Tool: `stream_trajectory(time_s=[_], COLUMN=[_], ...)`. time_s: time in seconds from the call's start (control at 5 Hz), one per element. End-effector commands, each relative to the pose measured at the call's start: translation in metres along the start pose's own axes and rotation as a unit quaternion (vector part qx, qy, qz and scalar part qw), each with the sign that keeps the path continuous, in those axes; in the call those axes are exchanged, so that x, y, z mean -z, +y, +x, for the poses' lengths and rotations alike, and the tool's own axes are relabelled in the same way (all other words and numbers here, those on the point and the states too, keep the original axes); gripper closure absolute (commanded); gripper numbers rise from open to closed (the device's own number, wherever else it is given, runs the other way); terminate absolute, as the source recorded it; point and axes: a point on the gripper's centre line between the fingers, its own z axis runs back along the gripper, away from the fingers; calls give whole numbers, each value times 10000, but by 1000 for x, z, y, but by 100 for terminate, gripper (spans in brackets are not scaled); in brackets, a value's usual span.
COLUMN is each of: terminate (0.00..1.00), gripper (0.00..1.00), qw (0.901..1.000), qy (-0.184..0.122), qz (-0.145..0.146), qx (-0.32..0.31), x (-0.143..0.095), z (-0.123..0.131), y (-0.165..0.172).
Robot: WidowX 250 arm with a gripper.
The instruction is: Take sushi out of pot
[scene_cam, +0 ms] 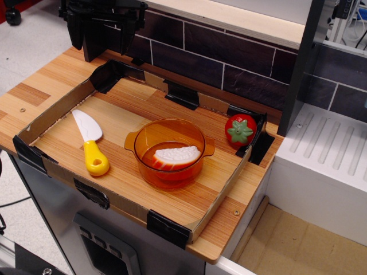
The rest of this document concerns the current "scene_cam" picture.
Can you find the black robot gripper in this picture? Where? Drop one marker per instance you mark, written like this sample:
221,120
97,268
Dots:
129,14

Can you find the salmon sushi toy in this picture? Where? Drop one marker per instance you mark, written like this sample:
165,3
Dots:
171,159

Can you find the orange transparent plastic pot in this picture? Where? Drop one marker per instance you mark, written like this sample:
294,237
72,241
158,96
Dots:
168,133

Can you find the cardboard fence with black tape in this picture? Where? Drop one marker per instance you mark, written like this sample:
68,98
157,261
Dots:
123,99

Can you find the black caster wheel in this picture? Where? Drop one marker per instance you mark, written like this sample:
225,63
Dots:
13,16

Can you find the white yellow toy knife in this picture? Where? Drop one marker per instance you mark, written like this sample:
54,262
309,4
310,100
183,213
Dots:
97,164

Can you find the red toy tomato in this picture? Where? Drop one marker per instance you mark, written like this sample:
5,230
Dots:
240,129

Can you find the white toy sink drainboard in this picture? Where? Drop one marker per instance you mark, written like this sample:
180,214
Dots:
319,172

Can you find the dark grey vertical post right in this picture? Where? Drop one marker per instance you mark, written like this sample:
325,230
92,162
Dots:
303,68

